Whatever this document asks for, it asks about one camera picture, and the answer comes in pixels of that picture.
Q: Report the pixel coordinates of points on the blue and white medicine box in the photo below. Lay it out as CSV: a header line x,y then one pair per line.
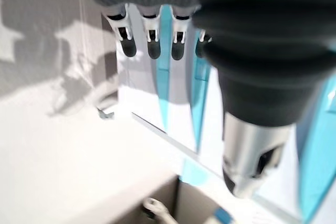
x,y
222,216

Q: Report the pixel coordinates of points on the white medicine bottle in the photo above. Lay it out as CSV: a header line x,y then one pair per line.
x,y
155,207

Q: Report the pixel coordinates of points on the open drawer grey inside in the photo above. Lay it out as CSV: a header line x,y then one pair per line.
x,y
191,203

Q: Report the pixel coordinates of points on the white cabinet with teal stripes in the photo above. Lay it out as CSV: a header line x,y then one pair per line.
x,y
181,119

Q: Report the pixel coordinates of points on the small metal bracket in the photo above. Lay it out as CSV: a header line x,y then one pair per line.
x,y
105,113

